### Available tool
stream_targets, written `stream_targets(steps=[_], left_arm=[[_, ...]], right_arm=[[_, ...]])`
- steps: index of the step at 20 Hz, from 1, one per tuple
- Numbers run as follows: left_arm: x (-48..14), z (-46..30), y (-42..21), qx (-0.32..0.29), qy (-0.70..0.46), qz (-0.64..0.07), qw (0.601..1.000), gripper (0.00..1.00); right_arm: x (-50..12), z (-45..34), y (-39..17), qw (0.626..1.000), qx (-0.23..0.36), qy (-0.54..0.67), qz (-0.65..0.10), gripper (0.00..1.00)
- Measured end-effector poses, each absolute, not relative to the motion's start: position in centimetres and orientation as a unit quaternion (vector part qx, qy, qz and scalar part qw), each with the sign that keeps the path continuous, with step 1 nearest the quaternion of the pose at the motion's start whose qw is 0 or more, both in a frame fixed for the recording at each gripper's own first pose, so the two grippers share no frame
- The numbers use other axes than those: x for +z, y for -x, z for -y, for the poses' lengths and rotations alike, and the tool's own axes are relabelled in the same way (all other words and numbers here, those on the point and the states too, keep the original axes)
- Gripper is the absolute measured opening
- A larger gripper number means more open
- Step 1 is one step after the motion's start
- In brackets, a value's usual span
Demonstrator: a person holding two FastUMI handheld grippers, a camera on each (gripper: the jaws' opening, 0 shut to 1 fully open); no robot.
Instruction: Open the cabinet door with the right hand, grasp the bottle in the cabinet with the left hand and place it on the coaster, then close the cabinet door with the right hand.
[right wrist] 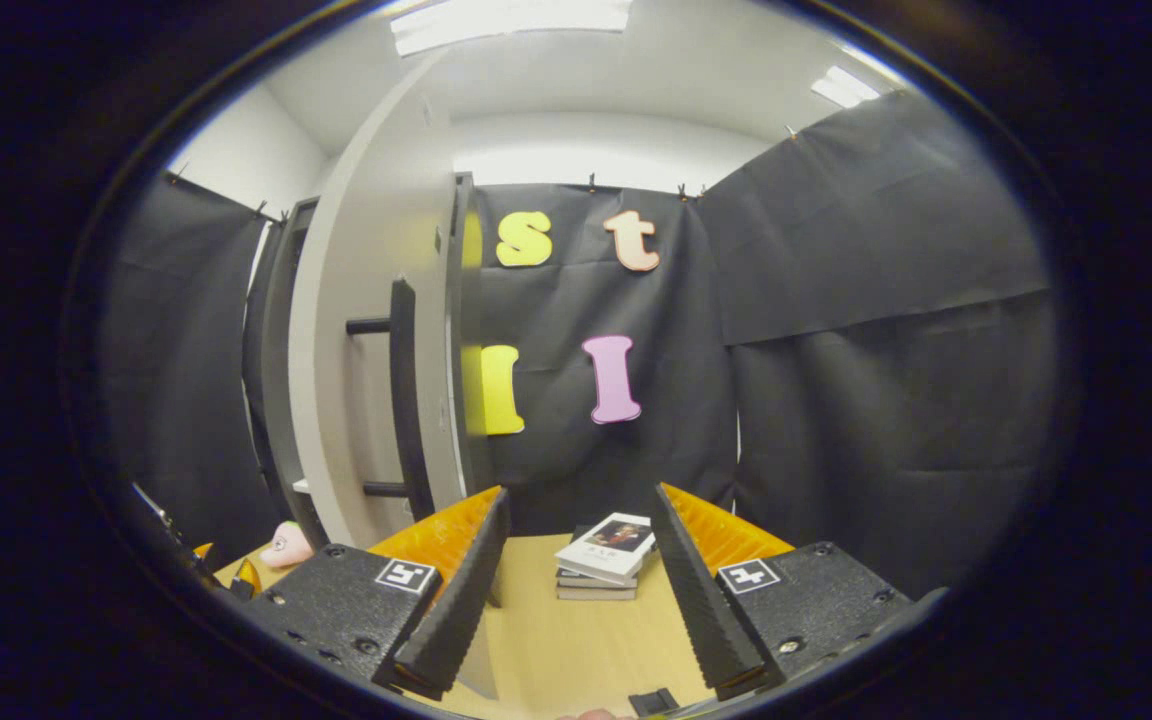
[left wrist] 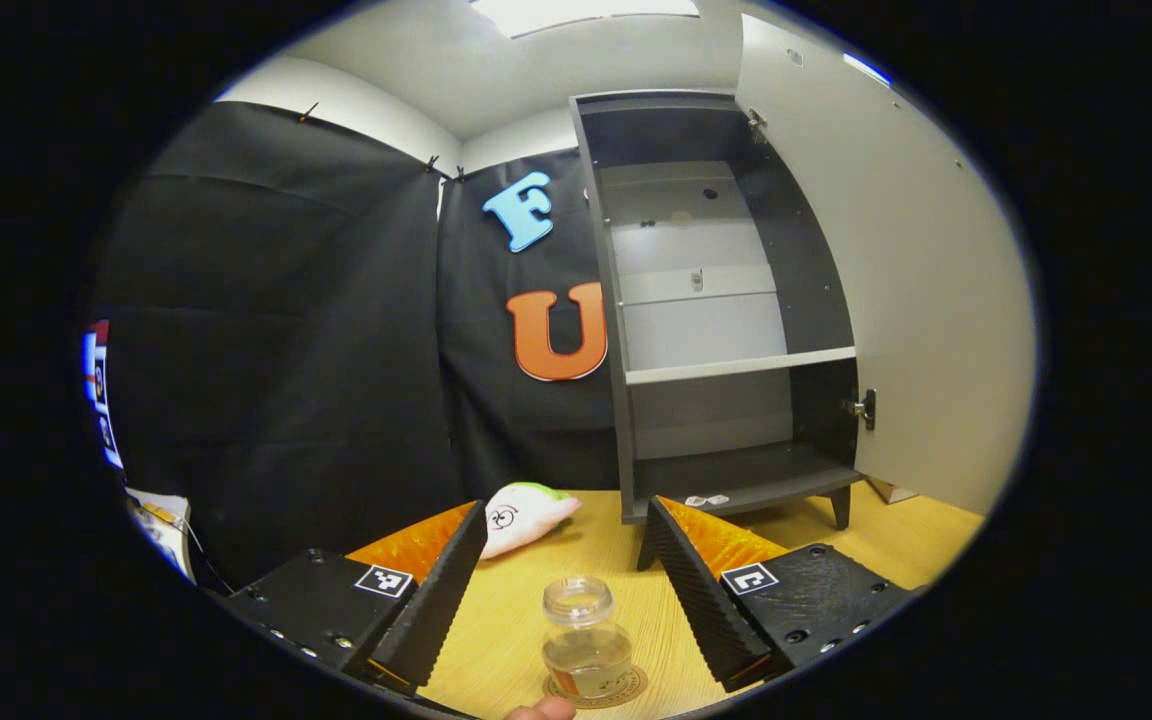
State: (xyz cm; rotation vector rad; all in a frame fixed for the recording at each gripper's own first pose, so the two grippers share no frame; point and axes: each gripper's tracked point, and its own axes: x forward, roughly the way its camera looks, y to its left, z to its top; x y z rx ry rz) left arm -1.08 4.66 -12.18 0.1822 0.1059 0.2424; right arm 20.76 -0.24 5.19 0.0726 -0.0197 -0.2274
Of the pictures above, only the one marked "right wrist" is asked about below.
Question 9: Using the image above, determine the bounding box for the black cabinet door handle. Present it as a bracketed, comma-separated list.
[344, 278, 435, 523]

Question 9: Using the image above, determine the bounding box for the small ceiling light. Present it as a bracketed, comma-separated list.
[811, 65, 882, 109]

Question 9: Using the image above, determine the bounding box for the white book with photo cover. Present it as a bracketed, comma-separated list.
[554, 513, 655, 586]

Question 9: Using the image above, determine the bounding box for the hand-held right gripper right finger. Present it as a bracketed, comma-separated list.
[651, 482, 915, 701]

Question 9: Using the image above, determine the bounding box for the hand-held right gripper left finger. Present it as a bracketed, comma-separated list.
[241, 487, 514, 701]

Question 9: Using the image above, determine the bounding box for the black backdrop cloth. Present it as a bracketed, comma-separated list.
[96, 90, 1062, 601]

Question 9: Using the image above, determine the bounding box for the pink plush toy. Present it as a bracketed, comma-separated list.
[259, 520, 315, 569]

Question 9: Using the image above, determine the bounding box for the beige cabinet door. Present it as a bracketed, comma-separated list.
[288, 55, 485, 561]

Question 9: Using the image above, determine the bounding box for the long ceiling light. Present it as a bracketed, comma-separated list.
[388, 0, 634, 58]

